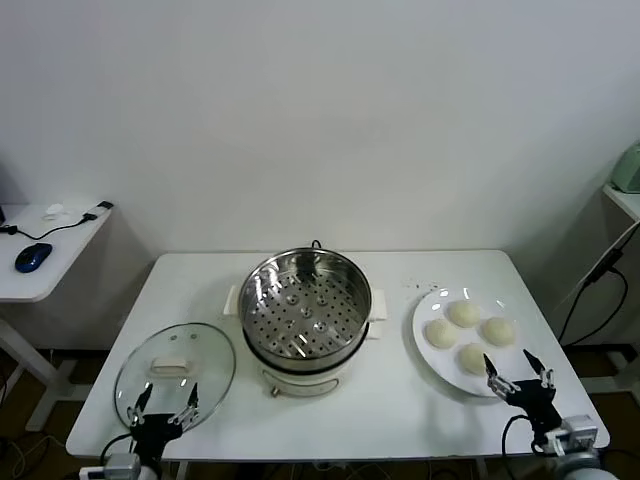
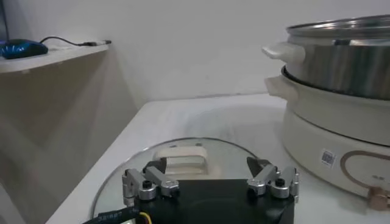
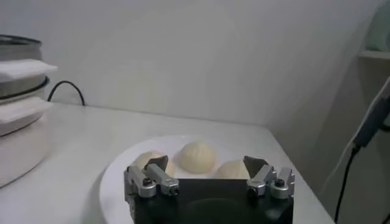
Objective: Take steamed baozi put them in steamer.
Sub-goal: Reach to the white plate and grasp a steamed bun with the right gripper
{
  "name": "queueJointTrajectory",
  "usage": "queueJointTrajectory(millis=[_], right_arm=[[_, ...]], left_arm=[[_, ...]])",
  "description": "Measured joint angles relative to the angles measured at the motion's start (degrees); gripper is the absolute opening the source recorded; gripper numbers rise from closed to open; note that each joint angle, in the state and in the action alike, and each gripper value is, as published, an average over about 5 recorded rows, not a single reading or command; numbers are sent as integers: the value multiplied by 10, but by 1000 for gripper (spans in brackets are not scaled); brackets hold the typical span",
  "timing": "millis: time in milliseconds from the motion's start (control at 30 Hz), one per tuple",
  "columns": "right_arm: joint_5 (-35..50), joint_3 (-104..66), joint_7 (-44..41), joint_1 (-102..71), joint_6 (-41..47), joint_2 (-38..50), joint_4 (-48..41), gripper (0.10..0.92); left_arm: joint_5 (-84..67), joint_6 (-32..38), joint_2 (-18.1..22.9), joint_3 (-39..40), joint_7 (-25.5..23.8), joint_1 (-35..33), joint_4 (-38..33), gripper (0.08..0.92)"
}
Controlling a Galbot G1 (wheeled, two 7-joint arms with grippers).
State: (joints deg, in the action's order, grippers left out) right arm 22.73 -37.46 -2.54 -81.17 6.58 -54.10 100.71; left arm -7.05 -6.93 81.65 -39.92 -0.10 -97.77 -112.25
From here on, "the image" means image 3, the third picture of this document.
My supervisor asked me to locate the white round plate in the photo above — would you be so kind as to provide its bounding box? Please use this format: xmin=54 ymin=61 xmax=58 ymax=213
xmin=99 ymin=135 xmax=294 ymax=224

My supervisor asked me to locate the white steamed baozi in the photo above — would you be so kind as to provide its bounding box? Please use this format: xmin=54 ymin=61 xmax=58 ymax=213
xmin=133 ymin=150 xmax=175 ymax=179
xmin=178 ymin=140 xmax=216 ymax=175
xmin=214 ymin=159 xmax=251 ymax=180

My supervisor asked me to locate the cream electric pot base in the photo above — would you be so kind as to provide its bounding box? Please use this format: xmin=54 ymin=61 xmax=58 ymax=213
xmin=0 ymin=75 xmax=55 ymax=189

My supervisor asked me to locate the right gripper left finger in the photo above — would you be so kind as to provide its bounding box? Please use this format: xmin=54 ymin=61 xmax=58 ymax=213
xmin=124 ymin=155 xmax=180 ymax=201

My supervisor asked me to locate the pale green appliance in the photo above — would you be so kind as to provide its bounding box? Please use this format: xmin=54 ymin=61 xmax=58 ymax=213
xmin=365 ymin=0 xmax=390 ymax=52

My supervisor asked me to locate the black pot power cable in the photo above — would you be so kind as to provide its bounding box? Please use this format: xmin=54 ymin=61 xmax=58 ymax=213
xmin=47 ymin=80 xmax=87 ymax=107

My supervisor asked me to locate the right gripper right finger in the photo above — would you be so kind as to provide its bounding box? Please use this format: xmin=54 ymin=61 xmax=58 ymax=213
xmin=243 ymin=155 xmax=296 ymax=200

